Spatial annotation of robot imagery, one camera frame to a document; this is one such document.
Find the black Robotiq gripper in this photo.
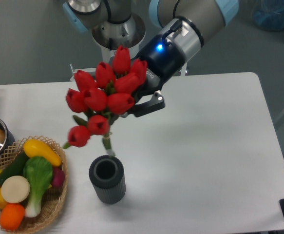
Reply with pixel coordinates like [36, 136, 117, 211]
[122, 34, 185, 117]

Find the red tulip bouquet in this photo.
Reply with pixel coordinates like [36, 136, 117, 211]
[63, 46, 148, 157]

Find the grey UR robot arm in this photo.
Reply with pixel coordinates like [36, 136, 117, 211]
[62, 0, 239, 117]

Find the dark grey ribbed vase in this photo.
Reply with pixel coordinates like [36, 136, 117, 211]
[89, 155, 126, 204]

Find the purple red onion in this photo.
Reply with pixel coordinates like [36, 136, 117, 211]
[51, 167, 65, 188]

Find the yellow squash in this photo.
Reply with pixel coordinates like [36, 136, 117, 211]
[23, 139, 62, 167]

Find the green bok choy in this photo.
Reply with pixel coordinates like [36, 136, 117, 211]
[23, 156, 53, 218]

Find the woven wicker basket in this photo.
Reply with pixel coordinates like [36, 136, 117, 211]
[0, 136, 68, 234]

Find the blue plastic bag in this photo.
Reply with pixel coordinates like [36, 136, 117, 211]
[251, 0, 284, 32]

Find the green cucumber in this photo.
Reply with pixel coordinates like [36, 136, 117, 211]
[0, 151, 29, 186]

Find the white round radish slice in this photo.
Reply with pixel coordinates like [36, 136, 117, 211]
[1, 175, 30, 203]

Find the orange fruit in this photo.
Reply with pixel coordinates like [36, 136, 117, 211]
[0, 203, 25, 231]

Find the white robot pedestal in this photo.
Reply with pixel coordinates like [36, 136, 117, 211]
[92, 13, 146, 62]

